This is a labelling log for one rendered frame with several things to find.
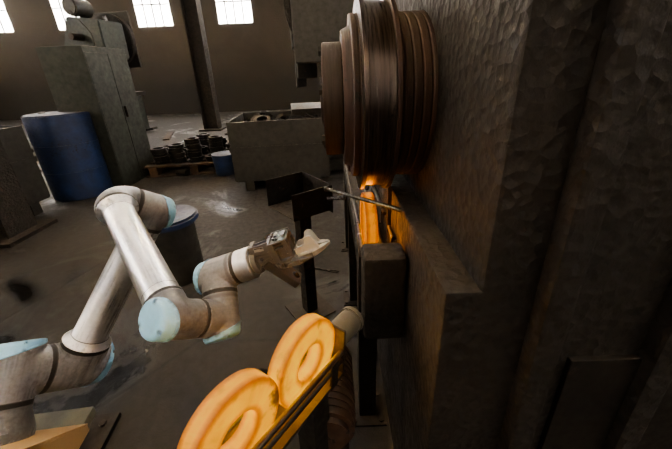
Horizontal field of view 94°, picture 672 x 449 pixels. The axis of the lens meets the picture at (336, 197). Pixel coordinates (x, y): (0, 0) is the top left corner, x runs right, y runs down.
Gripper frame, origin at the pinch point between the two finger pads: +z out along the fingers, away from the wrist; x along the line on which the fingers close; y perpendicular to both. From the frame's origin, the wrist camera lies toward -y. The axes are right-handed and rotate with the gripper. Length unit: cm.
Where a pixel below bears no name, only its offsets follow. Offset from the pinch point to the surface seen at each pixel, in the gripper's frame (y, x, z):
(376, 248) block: 0.6, -9.9, 12.9
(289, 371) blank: 0.3, -36.7, -5.7
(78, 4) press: 325, 654, -414
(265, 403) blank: 0.4, -41.2, -9.0
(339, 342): -7.0, -26.6, 0.6
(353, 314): -7.9, -19.2, 3.7
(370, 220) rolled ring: 0.4, 4.8, 13.2
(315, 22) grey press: 85, 270, 17
